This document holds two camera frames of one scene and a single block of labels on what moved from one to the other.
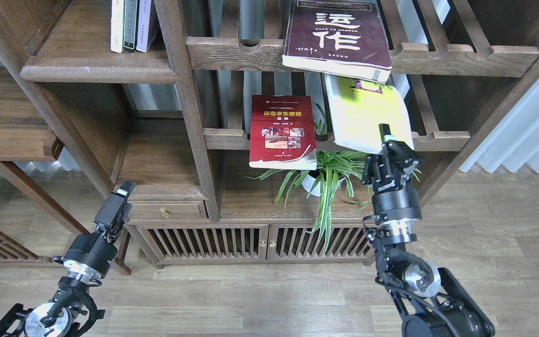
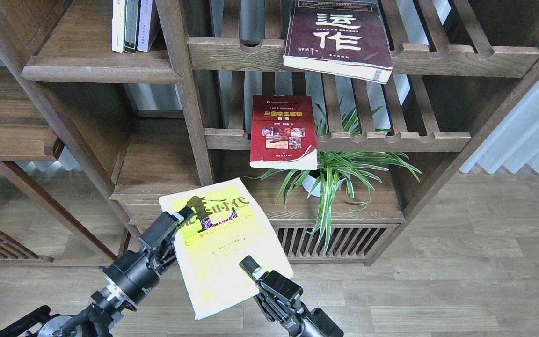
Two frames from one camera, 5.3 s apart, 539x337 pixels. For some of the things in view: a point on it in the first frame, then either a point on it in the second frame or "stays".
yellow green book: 357,107 -> 223,229
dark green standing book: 130,26 stays
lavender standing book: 143,25 stays
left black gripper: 90,255 -> 137,272
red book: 283,132 stays
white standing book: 117,26 stays
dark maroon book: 347,37 stays
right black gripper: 395,200 -> 279,299
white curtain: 535,133 stays
